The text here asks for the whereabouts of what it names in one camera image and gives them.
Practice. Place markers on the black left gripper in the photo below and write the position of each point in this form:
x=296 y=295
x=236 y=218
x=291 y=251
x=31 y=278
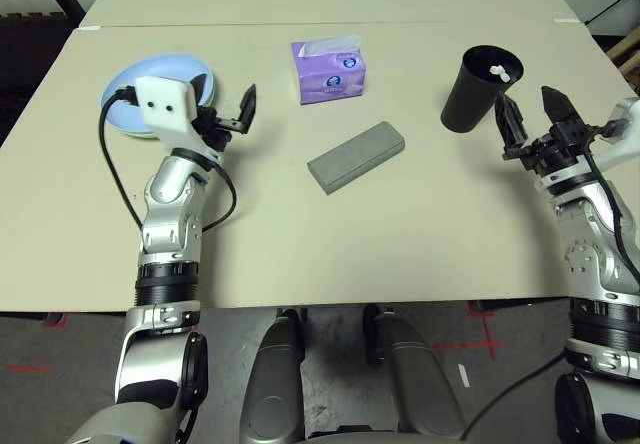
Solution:
x=217 y=126

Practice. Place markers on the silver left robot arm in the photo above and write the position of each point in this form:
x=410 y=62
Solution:
x=170 y=214

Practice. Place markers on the grey left robot leg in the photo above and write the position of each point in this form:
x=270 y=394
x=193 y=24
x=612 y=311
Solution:
x=275 y=384

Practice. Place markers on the black plastic cup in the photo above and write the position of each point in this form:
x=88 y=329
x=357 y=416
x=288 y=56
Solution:
x=465 y=99

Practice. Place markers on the purple tissue box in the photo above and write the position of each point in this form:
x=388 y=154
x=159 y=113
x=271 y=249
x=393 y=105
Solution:
x=330 y=76

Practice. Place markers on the black foam floor mats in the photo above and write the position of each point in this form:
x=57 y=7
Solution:
x=30 y=64

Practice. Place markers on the wooden furniture frame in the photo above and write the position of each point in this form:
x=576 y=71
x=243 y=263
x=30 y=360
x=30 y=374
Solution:
x=627 y=59

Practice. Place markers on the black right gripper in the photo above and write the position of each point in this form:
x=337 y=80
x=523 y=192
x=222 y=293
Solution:
x=555 y=146

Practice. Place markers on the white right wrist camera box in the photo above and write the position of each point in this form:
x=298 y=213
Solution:
x=622 y=134

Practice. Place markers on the white tape strip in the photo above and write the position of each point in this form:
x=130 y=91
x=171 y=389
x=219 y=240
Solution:
x=566 y=20
x=89 y=27

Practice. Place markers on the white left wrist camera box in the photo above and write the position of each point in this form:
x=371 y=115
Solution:
x=165 y=104

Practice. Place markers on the grey robot pelvis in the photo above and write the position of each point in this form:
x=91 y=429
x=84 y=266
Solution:
x=350 y=436

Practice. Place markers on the blue plastic plate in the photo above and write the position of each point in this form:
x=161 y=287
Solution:
x=122 y=109

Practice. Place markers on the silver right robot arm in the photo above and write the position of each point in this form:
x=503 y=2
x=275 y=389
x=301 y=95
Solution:
x=595 y=244

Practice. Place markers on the grey robot leg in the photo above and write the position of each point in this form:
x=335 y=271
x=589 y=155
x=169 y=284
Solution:
x=415 y=374
x=275 y=384

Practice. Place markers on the grey glasses case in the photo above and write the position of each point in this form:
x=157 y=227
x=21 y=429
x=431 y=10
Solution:
x=355 y=156

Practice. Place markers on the grey right robot leg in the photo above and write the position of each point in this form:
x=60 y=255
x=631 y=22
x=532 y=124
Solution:
x=415 y=374

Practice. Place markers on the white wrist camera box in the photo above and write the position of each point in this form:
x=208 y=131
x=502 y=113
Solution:
x=165 y=104
x=622 y=134

